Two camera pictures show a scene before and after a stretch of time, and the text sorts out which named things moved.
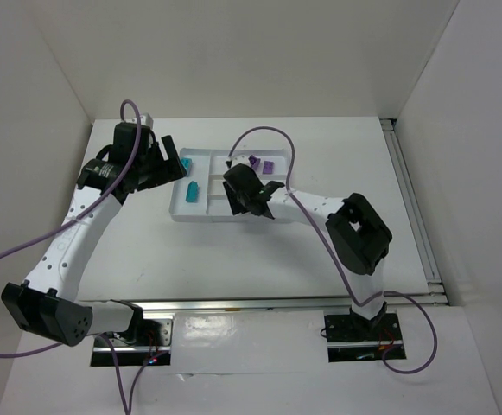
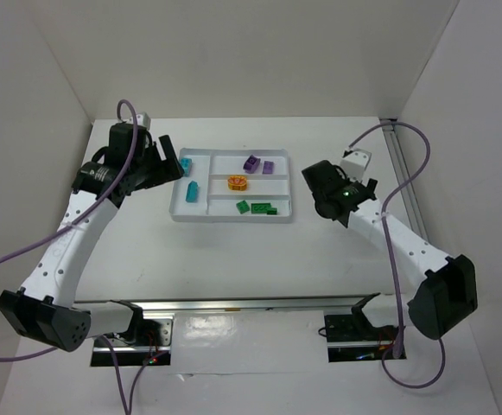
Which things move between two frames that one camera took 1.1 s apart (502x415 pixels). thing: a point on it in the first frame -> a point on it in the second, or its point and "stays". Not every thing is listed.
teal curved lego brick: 187,163 stays
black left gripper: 164,160 stays
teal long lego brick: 192,192 stays
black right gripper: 242,197 -> 360,198
